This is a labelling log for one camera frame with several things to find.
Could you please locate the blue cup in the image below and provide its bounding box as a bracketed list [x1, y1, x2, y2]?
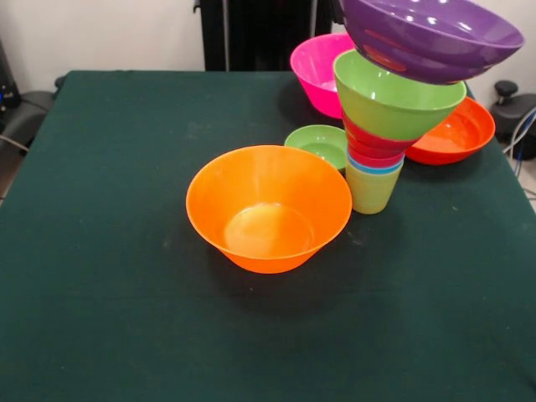
[346, 153, 405, 175]

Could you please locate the red cup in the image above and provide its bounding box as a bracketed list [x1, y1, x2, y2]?
[347, 145, 406, 168]

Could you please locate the small red bowl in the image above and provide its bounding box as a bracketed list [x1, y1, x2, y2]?
[342, 108, 415, 159]

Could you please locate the large green bowl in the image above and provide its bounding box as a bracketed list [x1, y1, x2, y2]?
[333, 49, 467, 142]

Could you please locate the purple bowl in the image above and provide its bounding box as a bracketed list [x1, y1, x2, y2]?
[339, 0, 526, 86]

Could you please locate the large orange bowl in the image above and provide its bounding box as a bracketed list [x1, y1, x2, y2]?
[185, 145, 353, 275]

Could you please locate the small green bowl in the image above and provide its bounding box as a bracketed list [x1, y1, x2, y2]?
[284, 124, 349, 173]

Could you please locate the pink bowl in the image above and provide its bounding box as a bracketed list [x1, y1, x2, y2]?
[290, 33, 357, 121]

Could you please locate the dark green tablecloth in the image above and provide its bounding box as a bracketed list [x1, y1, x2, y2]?
[0, 70, 536, 402]

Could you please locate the red-orange bowl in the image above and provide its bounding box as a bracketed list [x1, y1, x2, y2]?
[405, 96, 497, 166]

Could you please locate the black equipment with knob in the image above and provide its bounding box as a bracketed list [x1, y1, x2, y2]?
[489, 80, 536, 146]

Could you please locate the black electronics box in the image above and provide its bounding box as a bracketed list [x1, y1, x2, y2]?
[0, 35, 22, 125]

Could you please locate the grey cable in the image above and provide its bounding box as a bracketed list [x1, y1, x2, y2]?
[0, 133, 30, 154]

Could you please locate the white cable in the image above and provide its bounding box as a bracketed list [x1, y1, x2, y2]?
[502, 106, 536, 155]

